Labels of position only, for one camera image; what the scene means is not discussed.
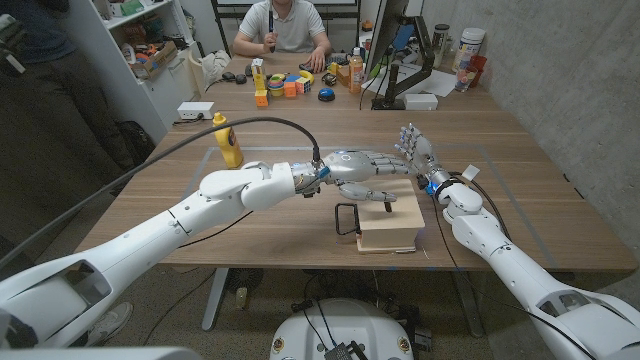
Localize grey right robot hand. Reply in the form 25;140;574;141
393;123;455;198

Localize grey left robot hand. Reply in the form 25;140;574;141
291;150;416;203

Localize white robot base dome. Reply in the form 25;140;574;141
269;298;416;360

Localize light wooden drawer box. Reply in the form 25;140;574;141
355;178;427;255

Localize orange juice bottle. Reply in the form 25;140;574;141
348;46;365;95

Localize yellow mustard bottle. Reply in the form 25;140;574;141
211;112;245;170

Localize white rectangular box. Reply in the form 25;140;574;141
403;93;439;112

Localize white paper sheets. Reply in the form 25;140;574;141
361;61;457;99

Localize clear printed drinking glass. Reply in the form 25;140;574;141
454;66;474;93

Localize red plastic cup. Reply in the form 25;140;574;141
468;54;488;89

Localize black keyboard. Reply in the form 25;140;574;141
298;53;352;74

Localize dark lidded jar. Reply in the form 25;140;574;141
431;23;452;69

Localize colourful stacking rings toy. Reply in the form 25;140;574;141
266;73;287;98

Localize white labelled canister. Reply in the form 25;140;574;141
451;27;487;74

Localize dark computer monitor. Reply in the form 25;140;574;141
363;0;426;81

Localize yellow tall toy block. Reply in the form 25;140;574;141
250;57;267;93

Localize seated person in white polo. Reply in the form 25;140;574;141
231;0;333;74

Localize black floor fan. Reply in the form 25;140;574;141
225;268;265;294

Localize grey metal table leg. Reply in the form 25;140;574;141
451;270;486;339
200;267;231;333

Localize dark pen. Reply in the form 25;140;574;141
267;6;277;54

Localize white power socket box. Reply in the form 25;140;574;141
176;101;216;121

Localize white cloth bag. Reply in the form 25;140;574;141
199;49;232;92

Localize white shelf unit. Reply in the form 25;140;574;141
67;0;202;145

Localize black backpack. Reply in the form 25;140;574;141
115;119;158;167

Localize cardboard box with toys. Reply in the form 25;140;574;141
130;40;179;82

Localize standing person in dark clothes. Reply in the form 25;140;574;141
0;0;141;347

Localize white robot torso edge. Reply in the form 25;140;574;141
0;346;202;360

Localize grey white handheld device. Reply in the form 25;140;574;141
0;13;29;77

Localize black drawer handle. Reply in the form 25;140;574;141
334;201;362;237

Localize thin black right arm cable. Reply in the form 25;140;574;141
430;194;596;359

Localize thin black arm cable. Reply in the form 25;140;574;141
430;194;596;359
142;209;255;347

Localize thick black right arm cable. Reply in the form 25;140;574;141
449;170;512;241

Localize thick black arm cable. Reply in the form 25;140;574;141
449;170;512;241
0;115;322;270

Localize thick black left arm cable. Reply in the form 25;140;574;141
0;115;322;270

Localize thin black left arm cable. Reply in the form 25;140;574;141
142;209;255;347

